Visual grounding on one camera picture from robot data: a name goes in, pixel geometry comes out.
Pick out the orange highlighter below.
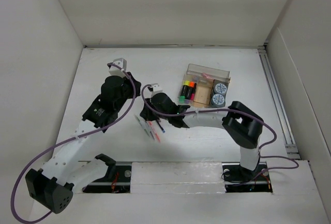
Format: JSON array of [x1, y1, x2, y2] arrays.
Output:
[[185, 81, 195, 99]]

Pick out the clear plastic organizer box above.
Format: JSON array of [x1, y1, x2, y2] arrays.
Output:
[[178, 64, 230, 108]]

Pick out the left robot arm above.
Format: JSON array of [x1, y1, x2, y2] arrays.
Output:
[[25, 72, 141, 214]]

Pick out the blue gel pen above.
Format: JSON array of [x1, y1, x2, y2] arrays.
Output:
[[156, 120, 165, 133]]

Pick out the green gel pen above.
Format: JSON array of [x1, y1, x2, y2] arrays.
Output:
[[134, 115, 152, 138]]

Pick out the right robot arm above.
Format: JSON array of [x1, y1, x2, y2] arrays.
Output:
[[140, 93, 263, 180]]

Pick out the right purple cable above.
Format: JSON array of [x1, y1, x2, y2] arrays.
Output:
[[141, 84, 300, 186]]

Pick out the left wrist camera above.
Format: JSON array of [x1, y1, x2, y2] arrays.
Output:
[[107, 58, 127, 78]]

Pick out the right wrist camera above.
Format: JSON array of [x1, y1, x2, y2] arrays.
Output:
[[148, 83, 163, 94]]

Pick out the aluminium side rail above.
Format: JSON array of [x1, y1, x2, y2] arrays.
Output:
[[258, 46, 301, 160]]

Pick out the green highlighter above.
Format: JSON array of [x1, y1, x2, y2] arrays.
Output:
[[179, 96, 186, 103]]

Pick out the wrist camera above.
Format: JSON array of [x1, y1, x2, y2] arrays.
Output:
[[107, 58, 127, 78], [148, 83, 163, 94]]

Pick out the yellow highlighter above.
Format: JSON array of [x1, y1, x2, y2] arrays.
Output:
[[179, 80, 190, 97]]

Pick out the blue glue jar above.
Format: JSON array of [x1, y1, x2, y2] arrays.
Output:
[[213, 81, 228, 95], [210, 94, 225, 108]]

